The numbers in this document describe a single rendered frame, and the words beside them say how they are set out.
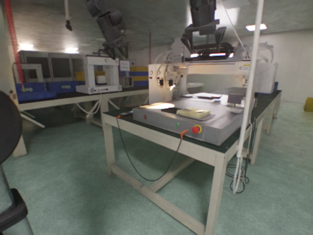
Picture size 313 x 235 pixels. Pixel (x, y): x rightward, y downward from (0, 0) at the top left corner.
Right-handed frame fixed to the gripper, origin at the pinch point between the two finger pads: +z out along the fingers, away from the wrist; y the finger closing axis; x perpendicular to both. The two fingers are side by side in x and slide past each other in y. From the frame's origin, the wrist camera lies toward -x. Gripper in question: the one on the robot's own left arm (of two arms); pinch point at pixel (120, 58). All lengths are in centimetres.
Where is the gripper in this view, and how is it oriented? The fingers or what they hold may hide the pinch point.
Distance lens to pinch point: 88.1
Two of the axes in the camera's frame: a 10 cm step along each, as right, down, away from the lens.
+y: -8.1, -1.6, 5.6
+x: -5.1, 6.8, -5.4
